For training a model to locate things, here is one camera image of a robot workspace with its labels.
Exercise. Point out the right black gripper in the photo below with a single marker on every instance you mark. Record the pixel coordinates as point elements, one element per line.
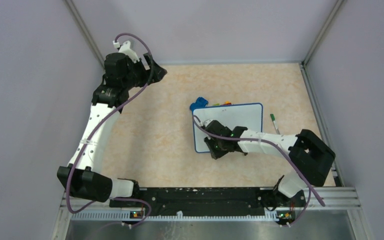
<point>215,154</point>

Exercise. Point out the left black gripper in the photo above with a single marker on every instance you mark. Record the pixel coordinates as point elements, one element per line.
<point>154,74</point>

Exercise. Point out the blue-framed whiteboard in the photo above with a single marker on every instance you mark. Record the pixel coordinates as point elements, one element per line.
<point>249,115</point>

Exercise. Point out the green-capped whiteboard marker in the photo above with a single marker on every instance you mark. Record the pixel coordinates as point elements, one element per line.
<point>276,127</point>

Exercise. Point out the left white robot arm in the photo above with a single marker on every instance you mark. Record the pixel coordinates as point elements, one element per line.
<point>82,176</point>

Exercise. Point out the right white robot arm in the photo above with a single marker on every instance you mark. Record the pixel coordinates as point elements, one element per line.
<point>310,157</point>

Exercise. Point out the red yellow toy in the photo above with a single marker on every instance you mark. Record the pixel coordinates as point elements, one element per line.
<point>226,103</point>

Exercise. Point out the blue toy car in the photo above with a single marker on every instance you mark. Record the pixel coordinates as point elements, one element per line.
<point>200,102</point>

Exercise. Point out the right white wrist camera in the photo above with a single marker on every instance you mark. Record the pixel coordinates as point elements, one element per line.
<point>206,123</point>

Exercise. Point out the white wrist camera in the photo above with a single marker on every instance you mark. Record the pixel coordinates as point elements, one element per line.
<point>206,123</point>
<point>126,49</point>

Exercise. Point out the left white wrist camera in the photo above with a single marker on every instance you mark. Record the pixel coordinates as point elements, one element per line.
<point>126,49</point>

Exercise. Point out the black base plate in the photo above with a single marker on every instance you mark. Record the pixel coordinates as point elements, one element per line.
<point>252,196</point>

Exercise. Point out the aluminium frame rail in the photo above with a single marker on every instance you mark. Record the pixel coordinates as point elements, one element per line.
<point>134,212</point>

